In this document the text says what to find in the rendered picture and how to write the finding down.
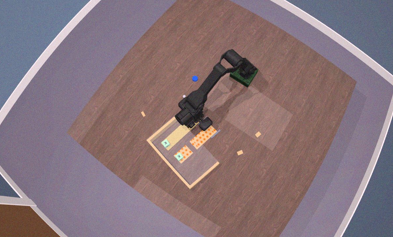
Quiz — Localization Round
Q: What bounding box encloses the orange polka-dotted flat strip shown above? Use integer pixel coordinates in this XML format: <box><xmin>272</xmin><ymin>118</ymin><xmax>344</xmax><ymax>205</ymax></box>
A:
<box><xmin>195</xmin><ymin>126</ymin><xmax>217</xmax><ymax>144</ymax></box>

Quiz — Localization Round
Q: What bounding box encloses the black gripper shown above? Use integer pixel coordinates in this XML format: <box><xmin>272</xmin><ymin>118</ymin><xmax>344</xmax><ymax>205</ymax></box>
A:
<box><xmin>178</xmin><ymin>97</ymin><xmax>212</xmax><ymax>131</ymax></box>

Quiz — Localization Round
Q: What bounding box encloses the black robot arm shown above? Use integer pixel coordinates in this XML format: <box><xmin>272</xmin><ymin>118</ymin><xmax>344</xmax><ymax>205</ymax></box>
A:
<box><xmin>175</xmin><ymin>49</ymin><xmax>257</xmax><ymax>128</ymax></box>

